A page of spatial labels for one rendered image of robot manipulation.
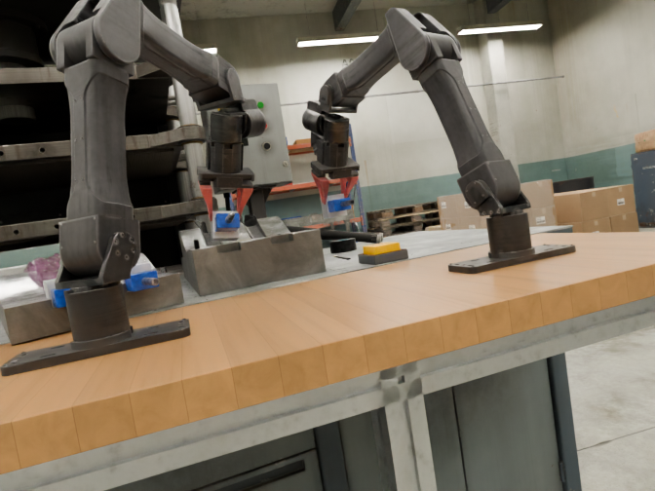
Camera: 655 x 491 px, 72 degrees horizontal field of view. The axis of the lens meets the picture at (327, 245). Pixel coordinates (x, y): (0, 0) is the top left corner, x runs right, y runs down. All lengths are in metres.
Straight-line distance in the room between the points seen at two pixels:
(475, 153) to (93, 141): 0.54
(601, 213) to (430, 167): 3.74
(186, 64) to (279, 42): 7.47
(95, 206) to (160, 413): 0.27
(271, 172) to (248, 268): 0.96
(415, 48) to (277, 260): 0.46
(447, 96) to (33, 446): 0.71
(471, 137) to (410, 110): 7.73
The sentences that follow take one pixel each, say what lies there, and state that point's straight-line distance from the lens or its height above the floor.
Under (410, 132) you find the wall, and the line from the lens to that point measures 8.41.
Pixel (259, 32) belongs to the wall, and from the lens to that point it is 8.27.
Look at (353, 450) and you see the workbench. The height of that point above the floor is 0.41.
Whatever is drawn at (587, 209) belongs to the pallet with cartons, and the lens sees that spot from 5.34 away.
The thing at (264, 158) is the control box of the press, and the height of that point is 1.18.
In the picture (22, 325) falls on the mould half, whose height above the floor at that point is 0.82.
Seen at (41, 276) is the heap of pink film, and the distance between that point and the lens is 0.96.
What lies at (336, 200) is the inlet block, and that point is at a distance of 1.06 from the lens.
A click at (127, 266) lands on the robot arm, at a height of 0.89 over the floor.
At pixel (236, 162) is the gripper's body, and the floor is 1.04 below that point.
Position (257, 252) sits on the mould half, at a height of 0.86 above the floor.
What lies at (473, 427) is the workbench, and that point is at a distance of 1.21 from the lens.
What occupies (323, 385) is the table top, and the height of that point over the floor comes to 0.76.
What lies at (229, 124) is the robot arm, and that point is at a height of 1.10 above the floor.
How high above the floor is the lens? 0.92
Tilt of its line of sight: 4 degrees down
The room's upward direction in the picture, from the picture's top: 9 degrees counter-clockwise
